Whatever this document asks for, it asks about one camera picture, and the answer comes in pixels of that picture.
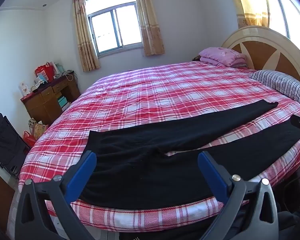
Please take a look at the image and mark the folded pink blanket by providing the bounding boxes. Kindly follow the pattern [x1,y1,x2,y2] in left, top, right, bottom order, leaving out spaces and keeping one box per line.
[198,47,248,68]

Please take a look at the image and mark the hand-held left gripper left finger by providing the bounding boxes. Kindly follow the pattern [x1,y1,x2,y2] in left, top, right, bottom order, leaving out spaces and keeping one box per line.
[14,150,97,240]

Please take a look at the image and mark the yellow curtain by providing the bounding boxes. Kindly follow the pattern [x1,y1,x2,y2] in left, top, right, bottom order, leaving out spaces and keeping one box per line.
[226,0,270,29]

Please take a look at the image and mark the black pants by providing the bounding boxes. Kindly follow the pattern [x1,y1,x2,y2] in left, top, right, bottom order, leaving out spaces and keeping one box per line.
[79,100,300,210]

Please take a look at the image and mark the white card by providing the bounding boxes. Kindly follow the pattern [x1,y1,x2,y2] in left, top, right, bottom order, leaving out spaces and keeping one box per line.
[19,81,30,97]

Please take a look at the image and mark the small red bag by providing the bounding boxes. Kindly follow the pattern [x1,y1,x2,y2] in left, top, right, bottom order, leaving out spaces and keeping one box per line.
[23,131,37,148]

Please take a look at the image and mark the black folding chair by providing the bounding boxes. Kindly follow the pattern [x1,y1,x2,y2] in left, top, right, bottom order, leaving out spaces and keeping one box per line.
[0,113,30,178]

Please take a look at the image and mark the red plaid bed sheet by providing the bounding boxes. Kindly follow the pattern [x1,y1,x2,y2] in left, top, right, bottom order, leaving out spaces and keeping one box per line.
[18,61,300,232]

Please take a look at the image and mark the wooden desk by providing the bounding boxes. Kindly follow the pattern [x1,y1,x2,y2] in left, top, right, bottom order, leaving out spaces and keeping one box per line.
[20,71,81,127]

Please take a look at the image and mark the beige floral curtain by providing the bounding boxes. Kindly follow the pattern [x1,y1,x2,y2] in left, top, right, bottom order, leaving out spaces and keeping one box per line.
[72,0,101,72]
[133,0,165,57]

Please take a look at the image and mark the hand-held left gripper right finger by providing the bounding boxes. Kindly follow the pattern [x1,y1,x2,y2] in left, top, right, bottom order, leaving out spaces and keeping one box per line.
[197,151,280,240]

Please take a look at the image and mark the large bright window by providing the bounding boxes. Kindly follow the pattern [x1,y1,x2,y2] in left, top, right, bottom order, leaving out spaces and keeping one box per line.
[270,0,300,55]

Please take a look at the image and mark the patterned paper bag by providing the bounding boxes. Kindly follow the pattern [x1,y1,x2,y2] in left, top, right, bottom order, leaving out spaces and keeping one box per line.
[28,118,48,140]

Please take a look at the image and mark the red gift bag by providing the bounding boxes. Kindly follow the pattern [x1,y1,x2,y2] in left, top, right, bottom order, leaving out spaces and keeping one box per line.
[34,62,55,82]

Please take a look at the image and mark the cream and brown headboard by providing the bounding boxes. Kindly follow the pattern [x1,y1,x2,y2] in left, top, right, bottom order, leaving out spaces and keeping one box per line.
[221,26,300,85]

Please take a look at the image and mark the striped pillow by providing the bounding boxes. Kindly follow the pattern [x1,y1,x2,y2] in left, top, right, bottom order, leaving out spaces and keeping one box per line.
[249,69,300,105]

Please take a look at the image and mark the sliding window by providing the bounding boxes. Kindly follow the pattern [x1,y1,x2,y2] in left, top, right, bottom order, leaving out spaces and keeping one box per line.
[85,2,143,55]

